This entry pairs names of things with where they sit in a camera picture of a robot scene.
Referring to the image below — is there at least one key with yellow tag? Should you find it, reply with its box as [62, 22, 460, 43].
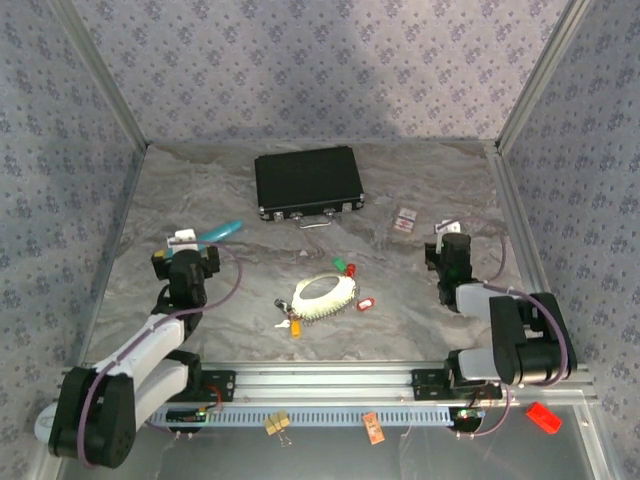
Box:
[273, 318, 304, 340]

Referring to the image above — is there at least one large metal keyring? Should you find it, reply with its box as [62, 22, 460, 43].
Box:
[291, 272, 360, 320]

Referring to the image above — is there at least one teal cylinder with pale band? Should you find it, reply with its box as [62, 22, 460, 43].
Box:
[164, 220, 245, 261]

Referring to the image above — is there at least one card packet in clear bag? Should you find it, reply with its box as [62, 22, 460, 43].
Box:
[391, 204, 421, 236]

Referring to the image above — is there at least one small circuit board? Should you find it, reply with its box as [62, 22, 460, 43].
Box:
[448, 406, 487, 434]
[166, 407, 209, 434]

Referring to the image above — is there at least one gold binder clip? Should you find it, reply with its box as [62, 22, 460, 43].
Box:
[263, 409, 294, 447]

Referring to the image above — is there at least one red plastic block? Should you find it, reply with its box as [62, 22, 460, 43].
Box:
[524, 401, 564, 435]

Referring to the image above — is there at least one orange paper tag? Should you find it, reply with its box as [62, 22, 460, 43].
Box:
[362, 412, 386, 445]

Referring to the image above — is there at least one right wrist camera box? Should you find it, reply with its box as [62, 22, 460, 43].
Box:
[433, 219, 462, 254]

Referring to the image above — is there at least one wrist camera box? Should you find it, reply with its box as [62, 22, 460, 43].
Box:
[433, 219, 462, 254]
[166, 228, 200, 253]

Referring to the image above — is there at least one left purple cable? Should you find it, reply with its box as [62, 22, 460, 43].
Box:
[79, 242, 245, 469]

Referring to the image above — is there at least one purple cable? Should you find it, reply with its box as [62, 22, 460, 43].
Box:
[452, 215, 571, 440]
[79, 242, 245, 469]

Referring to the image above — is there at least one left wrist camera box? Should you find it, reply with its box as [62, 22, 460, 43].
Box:
[166, 228, 200, 253]

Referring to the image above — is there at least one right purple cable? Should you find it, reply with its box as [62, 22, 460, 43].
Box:
[452, 215, 571, 440]

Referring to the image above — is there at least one aluminium side rail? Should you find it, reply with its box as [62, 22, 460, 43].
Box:
[77, 142, 150, 365]
[484, 142, 571, 364]

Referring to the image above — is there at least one thin red wire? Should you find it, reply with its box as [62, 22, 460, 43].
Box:
[202, 383, 225, 412]
[469, 387, 494, 412]

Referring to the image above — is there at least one black case with metal handle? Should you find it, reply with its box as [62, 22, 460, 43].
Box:
[253, 145, 366, 230]

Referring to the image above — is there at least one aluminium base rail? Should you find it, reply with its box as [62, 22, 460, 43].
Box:
[59, 362, 599, 406]

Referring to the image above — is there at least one slotted grey cable duct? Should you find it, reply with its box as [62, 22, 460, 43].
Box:
[144, 404, 457, 429]

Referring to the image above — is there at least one aluminium frame post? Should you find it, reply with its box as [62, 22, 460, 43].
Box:
[494, 0, 596, 154]
[49, 0, 151, 150]

